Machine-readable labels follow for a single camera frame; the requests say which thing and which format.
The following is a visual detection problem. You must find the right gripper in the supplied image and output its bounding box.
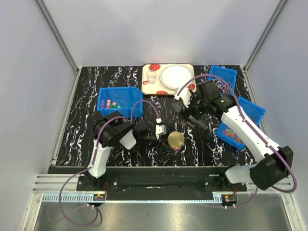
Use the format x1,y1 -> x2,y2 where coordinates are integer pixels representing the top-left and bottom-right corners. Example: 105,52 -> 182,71
177,91 -> 208,128

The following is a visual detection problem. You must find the clear plastic jar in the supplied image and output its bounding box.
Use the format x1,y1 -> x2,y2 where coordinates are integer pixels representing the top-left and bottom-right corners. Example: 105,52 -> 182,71
168,142 -> 184,152

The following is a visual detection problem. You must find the clear plastic scoop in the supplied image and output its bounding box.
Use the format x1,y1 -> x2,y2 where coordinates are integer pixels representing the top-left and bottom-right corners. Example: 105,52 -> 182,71
173,101 -> 208,130

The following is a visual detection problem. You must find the blue bin of star candies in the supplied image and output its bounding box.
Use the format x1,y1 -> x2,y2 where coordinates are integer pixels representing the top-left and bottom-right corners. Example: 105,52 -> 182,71
97,87 -> 143,118

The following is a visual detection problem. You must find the strawberry pattern tray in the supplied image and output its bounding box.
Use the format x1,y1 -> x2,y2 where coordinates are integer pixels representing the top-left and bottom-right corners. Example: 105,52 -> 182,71
141,64 -> 195,95

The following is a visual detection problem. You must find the blue bin of gummy candies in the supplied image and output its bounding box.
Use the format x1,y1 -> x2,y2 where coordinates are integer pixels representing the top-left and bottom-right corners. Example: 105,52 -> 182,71
215,96 -> 267,150

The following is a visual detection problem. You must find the aluminium front rail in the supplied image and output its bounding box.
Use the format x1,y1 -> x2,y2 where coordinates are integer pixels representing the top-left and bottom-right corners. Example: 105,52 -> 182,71
32,174 -> 294,203

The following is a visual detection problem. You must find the gold jar lid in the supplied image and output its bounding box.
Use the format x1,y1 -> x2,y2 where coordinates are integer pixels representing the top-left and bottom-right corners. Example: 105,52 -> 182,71
167,131 -> 185,144

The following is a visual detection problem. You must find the blue bin of lollipops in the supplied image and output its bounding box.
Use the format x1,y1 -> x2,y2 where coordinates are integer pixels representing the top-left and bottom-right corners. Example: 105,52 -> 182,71
207,66 -> 237,95

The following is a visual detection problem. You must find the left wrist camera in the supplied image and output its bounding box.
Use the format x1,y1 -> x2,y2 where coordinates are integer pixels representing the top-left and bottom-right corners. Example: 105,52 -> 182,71
155,118 -> 167,139

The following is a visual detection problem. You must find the right aluminium corner post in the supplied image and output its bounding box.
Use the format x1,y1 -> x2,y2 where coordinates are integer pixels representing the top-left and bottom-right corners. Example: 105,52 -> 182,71
243,0 -> 288,73

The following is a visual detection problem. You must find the aluminium corner post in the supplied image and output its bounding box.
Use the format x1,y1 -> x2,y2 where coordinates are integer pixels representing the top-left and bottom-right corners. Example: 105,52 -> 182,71
35,0 -> 81,74
243,0 -> 288,73

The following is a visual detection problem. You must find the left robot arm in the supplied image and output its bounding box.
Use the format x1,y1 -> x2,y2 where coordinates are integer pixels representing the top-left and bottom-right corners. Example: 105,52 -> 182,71
86,111 -> 167,191

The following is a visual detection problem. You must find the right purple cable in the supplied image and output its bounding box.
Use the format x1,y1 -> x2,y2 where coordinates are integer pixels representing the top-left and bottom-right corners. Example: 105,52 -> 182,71
177,74 -> 298,209

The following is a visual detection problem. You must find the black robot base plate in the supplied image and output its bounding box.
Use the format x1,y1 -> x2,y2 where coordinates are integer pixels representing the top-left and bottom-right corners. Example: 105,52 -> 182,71
77,167 -> 247,192

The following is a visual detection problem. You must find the white plate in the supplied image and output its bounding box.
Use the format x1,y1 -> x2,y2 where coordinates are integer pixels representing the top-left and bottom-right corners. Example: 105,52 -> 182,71
160,64 -> 194,90

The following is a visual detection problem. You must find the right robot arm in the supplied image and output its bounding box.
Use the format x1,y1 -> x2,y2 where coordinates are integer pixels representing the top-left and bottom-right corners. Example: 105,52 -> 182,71
174,80 -> 297,193

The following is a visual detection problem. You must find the clear drinking glass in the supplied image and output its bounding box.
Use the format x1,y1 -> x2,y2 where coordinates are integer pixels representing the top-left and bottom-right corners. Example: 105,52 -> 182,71
146,70 -> 156,84

